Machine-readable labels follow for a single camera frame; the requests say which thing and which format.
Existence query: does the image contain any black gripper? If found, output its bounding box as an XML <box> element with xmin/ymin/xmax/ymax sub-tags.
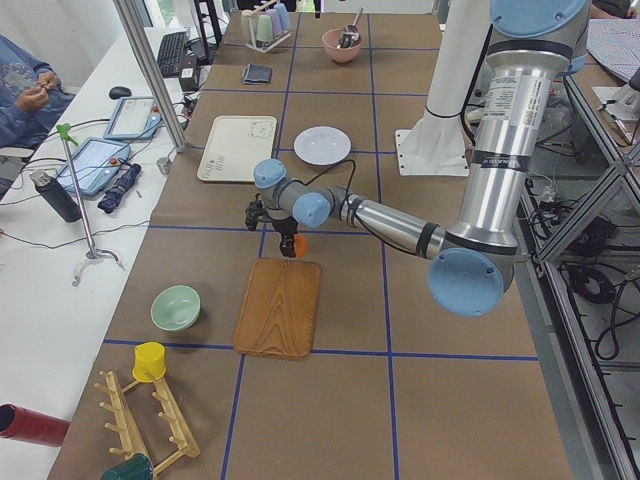
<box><xmin>272</xmin><ymin>216</ymin><xmax>298</xmax><ymax>258</ymax></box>

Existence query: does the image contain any green bowl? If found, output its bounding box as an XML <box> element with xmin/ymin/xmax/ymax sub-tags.
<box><xmin>150</xmin><ymin>285</ymin><xmax>201</xmax><ymax>332</ymax></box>

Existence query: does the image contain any near teach pendant tablet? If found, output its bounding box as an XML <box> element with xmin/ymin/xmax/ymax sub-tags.
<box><xmin>56</xmin><ymin>137</ymin><xmax>131</xmax><ymax>198</ymax></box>

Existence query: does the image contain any metal scoop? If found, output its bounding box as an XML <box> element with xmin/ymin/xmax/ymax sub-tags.
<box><xmin>338</xmin><ymin>7</ymin><xmax>363</xmax><ymax>49</ymax></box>

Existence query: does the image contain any pink bowl with ice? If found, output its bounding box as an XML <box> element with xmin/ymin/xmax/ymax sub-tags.
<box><xmin>321</xmin><ymin>28</ymin><xmax>363</xmax><ymax>64</ymax></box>

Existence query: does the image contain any wooden tray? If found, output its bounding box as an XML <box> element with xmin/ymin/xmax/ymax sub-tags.
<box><xmin>232</xmin><ymin>258</ymin><xmax>322</xmax><ymax>360</ymax></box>

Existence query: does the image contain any black computer mouse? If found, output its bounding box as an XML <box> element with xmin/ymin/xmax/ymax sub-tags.
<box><xmin>108</xmin><ymin>86</ymin><xmax>132</xmax><ymax>100</ymax></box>

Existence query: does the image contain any folded navy umbrella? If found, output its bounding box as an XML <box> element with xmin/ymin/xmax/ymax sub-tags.
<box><xmin>98</xmin><ymin>164</ymin><xmax>142</xmax><ymax>214</ymax></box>

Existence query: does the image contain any dark green cup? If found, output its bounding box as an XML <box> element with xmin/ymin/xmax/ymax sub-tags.
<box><xmin>100</xmin><ymin>453</ymin><xmax>154</xmax><ymax>480</ymax></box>

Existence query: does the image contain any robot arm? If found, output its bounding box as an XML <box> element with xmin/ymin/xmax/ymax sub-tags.
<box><xmin>246</xmin><ymin>1</ymin><xmax>591</xmax><ymax>317</ymax></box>

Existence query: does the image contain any grey folded cloth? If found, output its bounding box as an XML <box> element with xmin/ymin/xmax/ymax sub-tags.
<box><xmin>242</xmin><ymin>64</ymin><xmax>272</xmax><ymax>85</ymax></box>

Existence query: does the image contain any red cylinder bottle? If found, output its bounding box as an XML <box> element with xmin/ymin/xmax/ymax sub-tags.
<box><xmin>1</xmin><ymin>404</ymin><xmax>70</xmax><ymax>447</ymax></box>

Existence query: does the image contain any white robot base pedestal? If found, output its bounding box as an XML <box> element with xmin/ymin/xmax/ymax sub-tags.
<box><xmin>396</xmin><ymin>0</ymin><xmax>491</xmax><ymax>177</ymax></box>

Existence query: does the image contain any white plate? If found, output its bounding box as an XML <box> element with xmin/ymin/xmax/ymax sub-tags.
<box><xmin>294</xmin><ymin>126</ymin><xmax>351</xmax><ymax>166</ymax></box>

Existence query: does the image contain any aluminium frame post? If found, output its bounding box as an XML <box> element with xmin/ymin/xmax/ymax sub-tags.
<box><xmin>113</xmin><ymin>0</ymin><xmax>187</xmax><ymax>153</ymax></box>

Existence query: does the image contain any small black box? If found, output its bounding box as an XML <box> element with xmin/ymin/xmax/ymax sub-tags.
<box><xmin>179</xmin><ymin>67</ymin><xmax>199</xmax><ymax>92</ymax></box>

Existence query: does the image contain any small metal cylinder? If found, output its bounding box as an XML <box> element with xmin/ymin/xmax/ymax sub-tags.
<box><xmin>156</xmin><ymin>157</ymin><xmax>171</xmax><ymax>175</ymax></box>

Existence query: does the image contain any black water bottle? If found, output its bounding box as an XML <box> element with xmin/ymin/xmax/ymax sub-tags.
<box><xmin>30</xmin><ymin>170</ymin><xmax>81</xmax><ymax>223</ymax></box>

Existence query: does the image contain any black keyboard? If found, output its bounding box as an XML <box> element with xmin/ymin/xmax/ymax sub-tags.
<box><xmin>156</xmin><ymin>31</ymin><xmax>188</xmax><ymax>78</ymax></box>

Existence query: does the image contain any wooden cup rack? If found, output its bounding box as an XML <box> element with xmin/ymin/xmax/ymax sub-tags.
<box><xmin>94</xmin><ymin>370</ymin><xmax>201</xmax><ymax>479</ymax></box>

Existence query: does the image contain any purple cup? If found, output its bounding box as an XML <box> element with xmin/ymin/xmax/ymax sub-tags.
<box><xmin>265</xmin><ymin>8</ymin><xmax>283</xmax><ymax>37</ymax></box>

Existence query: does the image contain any yellow cup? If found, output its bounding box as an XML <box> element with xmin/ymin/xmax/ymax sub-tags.
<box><xmin>132</xmin><ymin>342</ymin><xmax>166</xmax><ymax>383</ymax></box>

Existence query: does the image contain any orange mandarin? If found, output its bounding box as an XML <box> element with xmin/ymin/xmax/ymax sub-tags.
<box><xmin>294</xmin><ymin>233</ymin><xmax>309</xmax><ymax>258</ymax></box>

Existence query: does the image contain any metal stand with green clip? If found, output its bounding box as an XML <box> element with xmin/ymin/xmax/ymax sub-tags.
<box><xmin>56</xmin><ymin>123</ymin><xmax>124</xmax><ymax>287</ymax></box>

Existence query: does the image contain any teach pendant tablet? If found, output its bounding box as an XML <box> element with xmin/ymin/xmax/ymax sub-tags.
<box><xmin>103</xmin><ymin>96</ymin><xmax>161</xmax><ymax>141</ymax></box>
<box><xmin>56</xmin><ymin>137</ymin><xmax>131</xmax><ymax>198</ymax></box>

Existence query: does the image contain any seated person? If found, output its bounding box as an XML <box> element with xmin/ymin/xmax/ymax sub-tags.
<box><xmin>1</xmin><ymin>35</ymin><xmax>74</xmax><ymax>150</ymax></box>

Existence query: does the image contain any far teach pendant tablet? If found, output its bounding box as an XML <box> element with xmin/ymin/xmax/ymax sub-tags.
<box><xmin>103</xmin><ymin>96</ymin><xmax>161</xmax><ymax>141</ymax></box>

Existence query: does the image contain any cream bear tray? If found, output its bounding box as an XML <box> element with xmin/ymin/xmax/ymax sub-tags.
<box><xmin>196</xmin><ymin>115</ymin><xmax>277</xmax><ymax>182</ymax></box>

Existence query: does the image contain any blue cup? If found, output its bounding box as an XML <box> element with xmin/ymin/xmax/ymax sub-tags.
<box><xmin>274</xmin><ymin>3</ymin><xmax>291</xmax><ymax>31</ymax></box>

